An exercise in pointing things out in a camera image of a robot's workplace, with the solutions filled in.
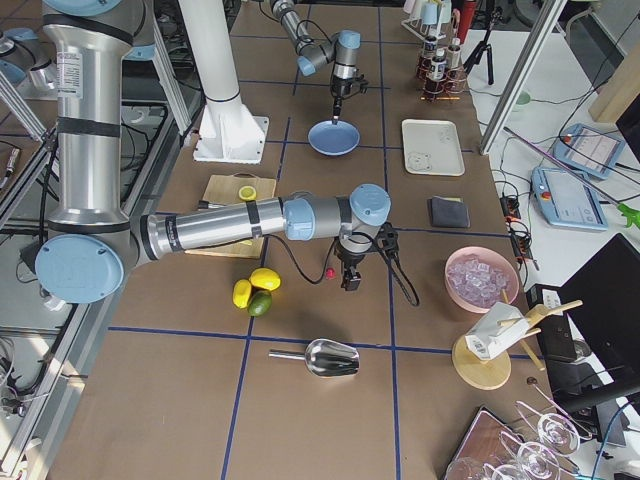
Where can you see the mint green bowl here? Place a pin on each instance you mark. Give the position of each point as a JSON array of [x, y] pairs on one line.
[[522, 101]]

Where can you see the blue plate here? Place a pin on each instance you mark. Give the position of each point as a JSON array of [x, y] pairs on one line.
[[333, 139]]

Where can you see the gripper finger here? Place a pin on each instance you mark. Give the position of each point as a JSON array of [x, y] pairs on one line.
[[336, 109]]

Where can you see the black mini tripod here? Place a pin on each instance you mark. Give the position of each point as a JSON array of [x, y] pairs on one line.
[[493, 14]]

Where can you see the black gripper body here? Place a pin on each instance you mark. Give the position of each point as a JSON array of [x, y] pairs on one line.
[[352, 261], [340, 89]]

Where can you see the round wooden stand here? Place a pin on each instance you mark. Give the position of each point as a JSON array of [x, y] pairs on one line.
[[493, 374]]

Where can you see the rear tea bottle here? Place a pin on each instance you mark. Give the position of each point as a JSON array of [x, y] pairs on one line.
[[453, 54]]

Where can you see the half lemon slice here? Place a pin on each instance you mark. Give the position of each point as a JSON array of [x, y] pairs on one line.
[[247, 193]]

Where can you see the copper wire bottle rack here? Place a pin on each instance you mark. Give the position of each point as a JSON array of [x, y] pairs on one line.
[[445, 90]]

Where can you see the red cylinder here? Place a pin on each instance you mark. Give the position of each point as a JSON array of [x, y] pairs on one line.
[[466, 9]]

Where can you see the grey folded cloth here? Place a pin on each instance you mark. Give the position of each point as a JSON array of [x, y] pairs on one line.
[[448, 213]]

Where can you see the near blue teach pendant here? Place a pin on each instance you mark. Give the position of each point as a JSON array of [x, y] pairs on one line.
[[566, 202]]

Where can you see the white paper carton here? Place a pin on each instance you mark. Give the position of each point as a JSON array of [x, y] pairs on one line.
[[497, 330]]

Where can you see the left tea bottle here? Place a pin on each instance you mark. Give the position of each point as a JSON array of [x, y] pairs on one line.
[[427, 53]]

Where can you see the metal scoop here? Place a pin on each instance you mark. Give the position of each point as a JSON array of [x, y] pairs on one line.
[[325, 358]]

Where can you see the aluminium frame post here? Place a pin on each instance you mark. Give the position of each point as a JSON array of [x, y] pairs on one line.
[[527, 59]]

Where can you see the cream bear tray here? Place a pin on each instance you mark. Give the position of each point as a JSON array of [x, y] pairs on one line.
[[431, 147]]

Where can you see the yellow lemon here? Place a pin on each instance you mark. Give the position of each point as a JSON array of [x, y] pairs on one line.
[[241, 293], [265, 278]]

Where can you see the front tea bottle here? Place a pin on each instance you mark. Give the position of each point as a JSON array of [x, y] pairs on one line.
[[437, 65]]

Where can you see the green lime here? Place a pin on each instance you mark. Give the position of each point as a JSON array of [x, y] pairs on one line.
[[259, 303]]

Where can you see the wine glass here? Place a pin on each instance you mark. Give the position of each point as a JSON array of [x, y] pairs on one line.
[[554, 427]]

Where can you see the wooden cutting board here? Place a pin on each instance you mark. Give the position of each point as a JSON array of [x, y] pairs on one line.
[[228, 229]]

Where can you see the tea bottle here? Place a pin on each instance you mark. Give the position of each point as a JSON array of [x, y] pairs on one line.
[[427, 53], [453, 54], [437, 65]]

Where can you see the pink bowl of ice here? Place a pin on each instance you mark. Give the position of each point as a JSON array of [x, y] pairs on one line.
[[476, 278]]

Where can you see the far blue teach pendant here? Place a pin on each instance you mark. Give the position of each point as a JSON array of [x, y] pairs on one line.
[[589, 150]]

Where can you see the white wire cup rack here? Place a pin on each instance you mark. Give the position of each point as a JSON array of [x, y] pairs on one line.
[[426, 17]]

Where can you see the blue teach pendant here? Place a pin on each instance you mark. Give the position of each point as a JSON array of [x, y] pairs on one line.
[[566, 202], [589, 150]]

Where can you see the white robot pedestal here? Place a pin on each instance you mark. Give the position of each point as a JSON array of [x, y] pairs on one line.
[[228, 132]]

